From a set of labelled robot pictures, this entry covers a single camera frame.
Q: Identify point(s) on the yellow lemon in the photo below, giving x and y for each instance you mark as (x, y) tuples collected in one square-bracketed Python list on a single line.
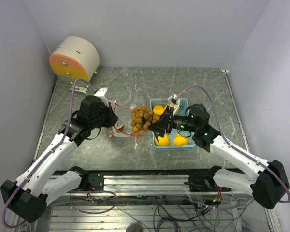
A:
[(170, 106)]

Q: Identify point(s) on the clear orange zip top bag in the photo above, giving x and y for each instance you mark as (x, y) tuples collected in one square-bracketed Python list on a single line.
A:
[(124, 117)]

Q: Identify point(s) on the orange fruit right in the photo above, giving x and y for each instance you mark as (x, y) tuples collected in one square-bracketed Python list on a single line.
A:
[(180, 140)]

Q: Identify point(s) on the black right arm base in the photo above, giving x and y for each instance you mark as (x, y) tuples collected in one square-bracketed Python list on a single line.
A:
[(202, 179)]

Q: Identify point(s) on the cream cylindrical drawer box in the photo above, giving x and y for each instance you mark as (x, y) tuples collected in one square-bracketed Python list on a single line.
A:
[(74, 58)]

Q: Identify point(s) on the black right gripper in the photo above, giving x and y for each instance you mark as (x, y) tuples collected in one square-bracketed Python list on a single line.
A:
[(164, 124)]

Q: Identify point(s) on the light blue plastic basket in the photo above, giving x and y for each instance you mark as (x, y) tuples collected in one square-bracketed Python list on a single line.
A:
[(173, 133)]

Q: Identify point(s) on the yellow bell pepper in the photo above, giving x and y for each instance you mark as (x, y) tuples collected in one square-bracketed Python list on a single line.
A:
[(158, 110)]

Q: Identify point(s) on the small white metal bracket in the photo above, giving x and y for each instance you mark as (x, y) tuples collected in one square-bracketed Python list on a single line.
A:
[(81, 90)]

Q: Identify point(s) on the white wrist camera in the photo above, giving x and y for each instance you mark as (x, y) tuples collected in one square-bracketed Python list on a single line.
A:
[(175, 101), (102, 94)]

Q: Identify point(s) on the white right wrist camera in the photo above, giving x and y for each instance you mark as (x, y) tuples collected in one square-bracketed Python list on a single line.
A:
[(175, 101)]

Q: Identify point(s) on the brown round fruit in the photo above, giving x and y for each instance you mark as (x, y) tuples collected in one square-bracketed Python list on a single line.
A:
[(120, 127)]

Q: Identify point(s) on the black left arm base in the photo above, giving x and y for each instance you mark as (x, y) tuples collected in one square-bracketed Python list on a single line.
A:
[(90, 180)]

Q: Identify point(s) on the white corner clip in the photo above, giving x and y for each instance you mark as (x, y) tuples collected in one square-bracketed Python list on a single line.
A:
[(226, 72)]

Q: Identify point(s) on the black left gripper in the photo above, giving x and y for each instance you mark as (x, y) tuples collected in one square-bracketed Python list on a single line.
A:
[(112, 118)]

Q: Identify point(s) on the orange fruit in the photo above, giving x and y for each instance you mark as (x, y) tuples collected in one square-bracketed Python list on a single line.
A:
[(162, 140), (180, 140)]

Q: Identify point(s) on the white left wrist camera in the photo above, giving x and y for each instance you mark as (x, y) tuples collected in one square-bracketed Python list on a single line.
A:
[(102, 94)]

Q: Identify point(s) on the brown longan bunch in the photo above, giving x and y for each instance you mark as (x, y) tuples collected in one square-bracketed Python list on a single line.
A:
[(142, 118)]

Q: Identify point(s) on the orange fruit left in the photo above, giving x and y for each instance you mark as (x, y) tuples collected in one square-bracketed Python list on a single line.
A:
[(162, 140)]

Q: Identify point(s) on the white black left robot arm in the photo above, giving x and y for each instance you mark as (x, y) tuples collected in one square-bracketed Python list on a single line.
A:
[(30, 194)]

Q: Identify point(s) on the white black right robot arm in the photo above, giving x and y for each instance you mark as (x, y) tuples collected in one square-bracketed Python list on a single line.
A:
[(265, 181)]

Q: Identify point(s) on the aluminium rail frame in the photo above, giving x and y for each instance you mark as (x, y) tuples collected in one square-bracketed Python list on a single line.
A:
[(156, 203)]

